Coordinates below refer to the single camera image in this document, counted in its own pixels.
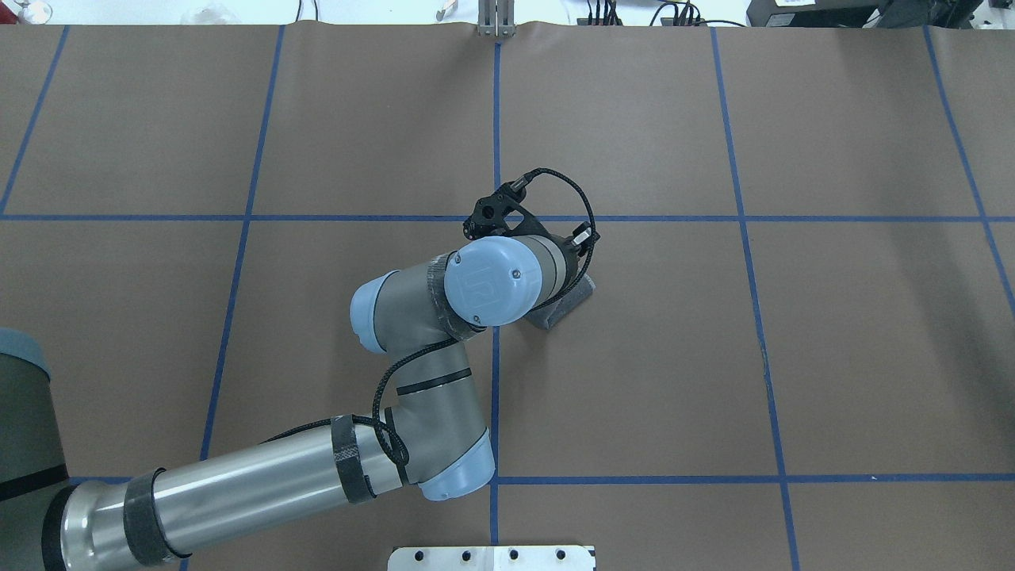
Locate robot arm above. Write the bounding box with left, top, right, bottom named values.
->
left=2, top=232, right=593, bottom=570

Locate black box with label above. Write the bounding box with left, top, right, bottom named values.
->
left=746, top=1, right=880, bottom=29

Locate aluminium frame post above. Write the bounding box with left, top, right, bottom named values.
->
left=476, top=0, right=517, bottom=37

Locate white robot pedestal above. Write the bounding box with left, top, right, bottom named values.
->
left=387, top=545, right=598, bottom=570

